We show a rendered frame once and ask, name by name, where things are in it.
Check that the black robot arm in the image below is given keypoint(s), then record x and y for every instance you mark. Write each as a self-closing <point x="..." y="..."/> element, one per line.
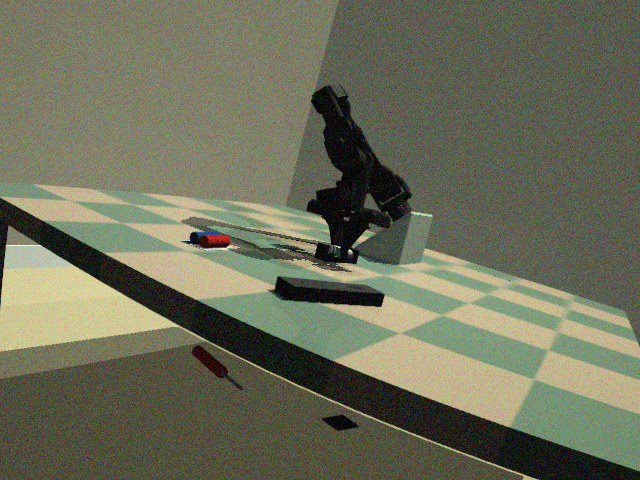
<point x="350" y="153"/>

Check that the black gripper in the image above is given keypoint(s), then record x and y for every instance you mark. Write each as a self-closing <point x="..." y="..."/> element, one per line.
<point x="345" y="233"/>

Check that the red-handled screwdriver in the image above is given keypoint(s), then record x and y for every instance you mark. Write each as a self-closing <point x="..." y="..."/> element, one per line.
<point x="212" y="364"/>

